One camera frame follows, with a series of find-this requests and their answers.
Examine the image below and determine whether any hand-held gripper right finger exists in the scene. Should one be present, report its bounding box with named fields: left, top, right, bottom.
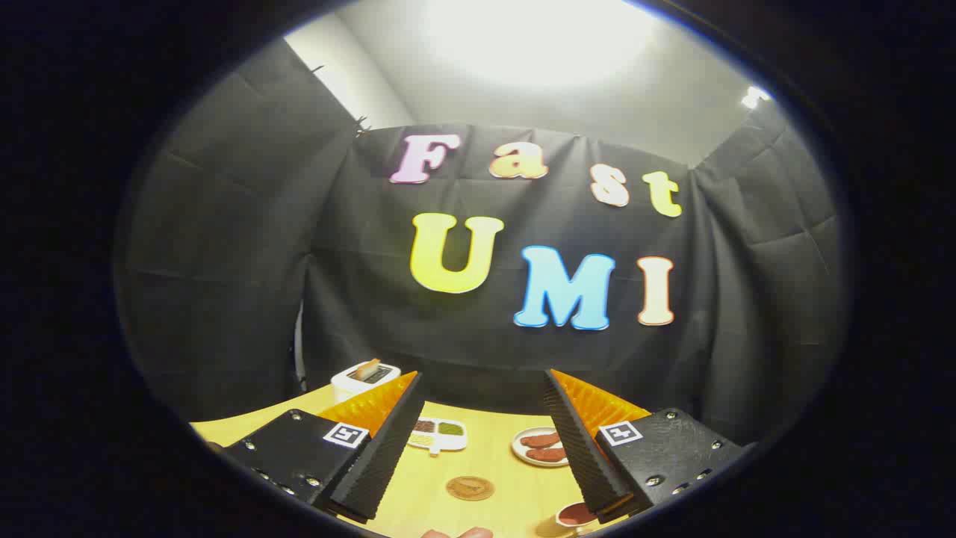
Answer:
left=544, top=368, right=755, bottom=524

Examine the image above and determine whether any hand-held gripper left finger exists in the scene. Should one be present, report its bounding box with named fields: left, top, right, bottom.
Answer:
left=222, top=371, right=425, bottom=524

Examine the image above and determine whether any round wooden coaster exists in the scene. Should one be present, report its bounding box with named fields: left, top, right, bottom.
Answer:
left=446, top=476, right=495, bottom=501

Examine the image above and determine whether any beige cup with wooden handle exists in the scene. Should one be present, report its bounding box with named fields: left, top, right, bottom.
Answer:
left=555, top=501, right=600, bottom=536

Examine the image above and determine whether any white toaster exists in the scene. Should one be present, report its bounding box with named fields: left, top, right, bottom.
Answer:
left=331, top=360, right=402, bottom=404

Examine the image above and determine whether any white divided seed dish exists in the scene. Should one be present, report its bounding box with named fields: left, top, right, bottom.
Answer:
left=407, top=417, right=468, bottom=455

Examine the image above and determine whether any wooden table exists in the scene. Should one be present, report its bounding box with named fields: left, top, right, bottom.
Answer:
left=190, top=385, right=643, bottom=538

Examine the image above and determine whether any white oval plate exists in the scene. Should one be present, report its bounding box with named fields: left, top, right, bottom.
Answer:
left=512, top=427, right=572, bottom=468

